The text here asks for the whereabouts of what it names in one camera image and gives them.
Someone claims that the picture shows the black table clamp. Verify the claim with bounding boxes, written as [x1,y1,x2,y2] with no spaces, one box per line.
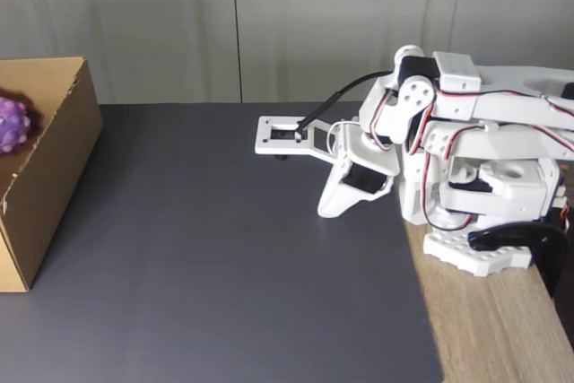
[467,221,570,301]

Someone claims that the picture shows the black camera cable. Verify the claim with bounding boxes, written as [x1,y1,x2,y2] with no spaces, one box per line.
[295,69,398,133]

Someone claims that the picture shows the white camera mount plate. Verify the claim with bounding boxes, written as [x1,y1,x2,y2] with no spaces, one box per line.
[254,115,344,163]

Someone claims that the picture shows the thin white wire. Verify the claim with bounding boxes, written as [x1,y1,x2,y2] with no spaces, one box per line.
[326,120,355,153]

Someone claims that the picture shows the dark grey table mat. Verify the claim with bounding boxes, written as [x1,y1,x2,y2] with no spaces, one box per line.
[0,102,445,383]

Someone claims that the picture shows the brown cardboard box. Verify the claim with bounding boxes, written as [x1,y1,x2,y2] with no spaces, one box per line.
[0,56,104,294]

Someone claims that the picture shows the purple pink bumpy ball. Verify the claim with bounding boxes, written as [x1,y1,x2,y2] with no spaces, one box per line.
[0,96,31,156]

